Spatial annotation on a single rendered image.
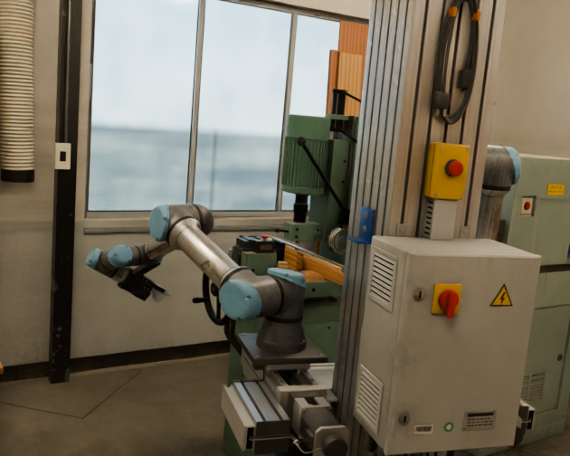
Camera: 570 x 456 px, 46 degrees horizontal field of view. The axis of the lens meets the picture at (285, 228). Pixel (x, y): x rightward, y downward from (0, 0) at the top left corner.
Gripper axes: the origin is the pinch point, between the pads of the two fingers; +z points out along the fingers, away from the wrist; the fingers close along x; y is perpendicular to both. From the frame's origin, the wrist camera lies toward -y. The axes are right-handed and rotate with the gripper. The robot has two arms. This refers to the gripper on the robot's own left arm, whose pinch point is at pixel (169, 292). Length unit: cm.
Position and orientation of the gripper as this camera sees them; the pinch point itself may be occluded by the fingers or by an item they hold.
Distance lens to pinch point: 272.2
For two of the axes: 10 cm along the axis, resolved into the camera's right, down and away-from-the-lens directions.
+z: 7.1, 4.9, 5.1
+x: 4.9, 1.8, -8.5
